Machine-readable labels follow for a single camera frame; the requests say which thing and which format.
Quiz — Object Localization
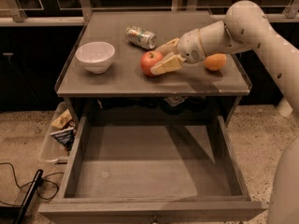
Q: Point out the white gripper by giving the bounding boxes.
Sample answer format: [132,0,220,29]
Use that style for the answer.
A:
[150,29,206,76]

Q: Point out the red apple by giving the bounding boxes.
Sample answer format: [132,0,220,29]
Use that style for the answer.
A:
[140,50,164,77]

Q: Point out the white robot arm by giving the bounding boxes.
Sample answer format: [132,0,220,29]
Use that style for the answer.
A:
[150,0,299,224]

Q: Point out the grey cabinet with top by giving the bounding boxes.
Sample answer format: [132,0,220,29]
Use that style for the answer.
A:
[54,10,253,128]

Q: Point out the open grey top drawer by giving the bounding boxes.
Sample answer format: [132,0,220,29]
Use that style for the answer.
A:
[39,117,267,224]

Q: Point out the crushed soda can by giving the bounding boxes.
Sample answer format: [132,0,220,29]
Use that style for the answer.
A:
[125,26,157,50]

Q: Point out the orange fruit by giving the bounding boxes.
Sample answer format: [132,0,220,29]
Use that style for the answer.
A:
[204,53,227,71]

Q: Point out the white ceramic bowl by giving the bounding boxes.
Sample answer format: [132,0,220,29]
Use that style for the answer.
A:
[75,41,115,74]

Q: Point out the tan snack packet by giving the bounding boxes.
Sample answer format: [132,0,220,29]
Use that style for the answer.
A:
[51,109,72,129]

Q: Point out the dark blue snack bag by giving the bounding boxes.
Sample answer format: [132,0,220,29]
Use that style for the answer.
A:
[50,127,76,150]

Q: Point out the clear plastic bin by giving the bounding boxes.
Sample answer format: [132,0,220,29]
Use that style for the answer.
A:
[40,102,77,164]

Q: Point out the black rod on floor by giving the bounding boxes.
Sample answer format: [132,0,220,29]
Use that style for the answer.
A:
[13,169,43,224]

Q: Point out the metal railing frame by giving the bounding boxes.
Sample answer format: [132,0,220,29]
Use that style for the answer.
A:
[0,0,299,27]

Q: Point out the black cable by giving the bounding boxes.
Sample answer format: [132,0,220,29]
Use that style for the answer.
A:
[0,161,65,207]

